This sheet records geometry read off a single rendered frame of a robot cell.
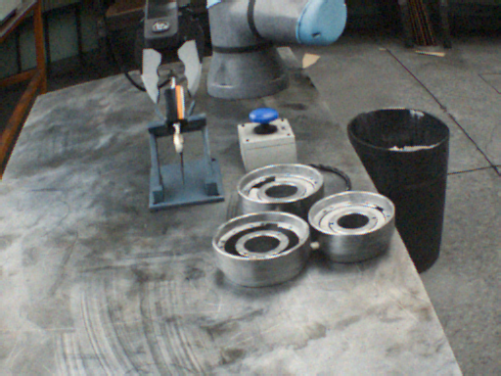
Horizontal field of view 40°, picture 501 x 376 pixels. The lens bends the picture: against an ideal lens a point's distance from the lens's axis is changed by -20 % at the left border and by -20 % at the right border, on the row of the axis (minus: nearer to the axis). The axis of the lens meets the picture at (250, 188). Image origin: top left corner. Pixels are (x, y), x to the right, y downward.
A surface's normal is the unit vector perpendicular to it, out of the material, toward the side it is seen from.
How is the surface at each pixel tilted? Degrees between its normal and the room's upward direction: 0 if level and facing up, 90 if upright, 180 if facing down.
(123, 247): 0
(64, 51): 90
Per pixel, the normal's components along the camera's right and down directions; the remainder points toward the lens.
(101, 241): -0.11, -0.89
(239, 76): -0.23, 0.15
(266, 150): 0.11, 0.42
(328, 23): 0.79, 0.30
